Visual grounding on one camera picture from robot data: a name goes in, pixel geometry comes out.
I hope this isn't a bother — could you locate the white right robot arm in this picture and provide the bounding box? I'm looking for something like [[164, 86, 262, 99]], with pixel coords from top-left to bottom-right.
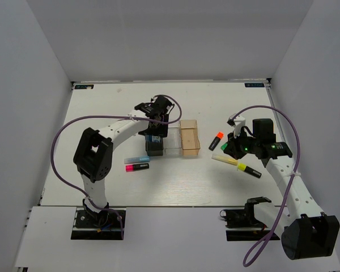
[[223, 115, 340, 260]]

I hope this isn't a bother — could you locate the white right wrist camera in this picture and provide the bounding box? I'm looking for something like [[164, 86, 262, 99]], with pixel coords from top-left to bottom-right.
[[227, 114, 246, 138]]

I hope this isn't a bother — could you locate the pink black highlighter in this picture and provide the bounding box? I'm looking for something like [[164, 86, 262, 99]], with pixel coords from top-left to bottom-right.
[[125, 163, 150, 172]]

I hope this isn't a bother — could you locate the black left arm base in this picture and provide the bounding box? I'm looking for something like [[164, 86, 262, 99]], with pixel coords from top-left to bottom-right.
[[71, 209, 126, 241]]

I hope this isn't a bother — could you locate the blue highlighter pen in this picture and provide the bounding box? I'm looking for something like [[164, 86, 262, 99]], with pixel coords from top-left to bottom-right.
[[124, 156, 150, 164]]

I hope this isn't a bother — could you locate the clear plastic container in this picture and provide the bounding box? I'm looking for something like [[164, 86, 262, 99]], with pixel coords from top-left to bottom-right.
[[163, 127, 182, 157]]

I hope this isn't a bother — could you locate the left corner label sticker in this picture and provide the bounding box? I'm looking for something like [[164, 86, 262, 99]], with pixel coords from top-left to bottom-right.
[[74, 84, 94, 90]]

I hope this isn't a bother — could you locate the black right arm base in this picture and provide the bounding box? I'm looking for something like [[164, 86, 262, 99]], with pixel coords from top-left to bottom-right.
[[219, 197, 271, 241]]

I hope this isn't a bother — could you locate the corner label sticker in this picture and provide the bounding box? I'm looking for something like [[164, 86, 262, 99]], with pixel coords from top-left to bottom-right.
[[244, 83, 265, 88], [74, 84, 94, 90]]

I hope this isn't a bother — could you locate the orange black highlighter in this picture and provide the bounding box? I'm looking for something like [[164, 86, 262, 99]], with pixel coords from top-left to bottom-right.
[[209, 131, 224, 151]]

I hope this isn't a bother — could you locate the yellow black highlighter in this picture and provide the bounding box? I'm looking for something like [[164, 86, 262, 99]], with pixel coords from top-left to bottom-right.
[[237, 163, 262, 179]]

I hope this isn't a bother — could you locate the orange plastic container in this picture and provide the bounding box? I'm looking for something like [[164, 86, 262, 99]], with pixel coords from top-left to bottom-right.
[[180, 120, 201, 156]]

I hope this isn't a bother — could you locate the right corner label sticker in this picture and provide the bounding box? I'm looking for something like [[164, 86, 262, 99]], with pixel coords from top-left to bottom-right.
[[244, 83, 265, 88]]

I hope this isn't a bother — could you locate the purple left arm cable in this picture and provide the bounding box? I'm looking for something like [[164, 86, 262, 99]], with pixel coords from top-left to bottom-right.
[[50, 94, 183, 241]]

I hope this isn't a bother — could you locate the green black highlighter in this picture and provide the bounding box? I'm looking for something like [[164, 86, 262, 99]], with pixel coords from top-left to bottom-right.
[[220, 143, 228, 152]]

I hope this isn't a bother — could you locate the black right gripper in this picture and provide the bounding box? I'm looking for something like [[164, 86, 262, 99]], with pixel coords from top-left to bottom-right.
[[223, 128, 260, 160]]

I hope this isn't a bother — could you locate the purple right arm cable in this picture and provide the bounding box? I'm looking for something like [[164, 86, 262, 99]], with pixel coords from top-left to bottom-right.
[[231, 105, 301, 268]]

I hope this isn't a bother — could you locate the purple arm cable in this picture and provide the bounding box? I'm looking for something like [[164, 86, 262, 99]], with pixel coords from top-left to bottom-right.
[[50, 94, 183, 241], [231, 105, 301, 268]]

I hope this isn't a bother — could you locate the dark grey plastic container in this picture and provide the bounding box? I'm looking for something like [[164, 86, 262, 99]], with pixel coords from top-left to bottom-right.
[[145, 138, 164, 157]]

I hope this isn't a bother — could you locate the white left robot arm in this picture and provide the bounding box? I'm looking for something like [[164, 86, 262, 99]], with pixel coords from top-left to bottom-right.
[[74, 95, 175, 226]]

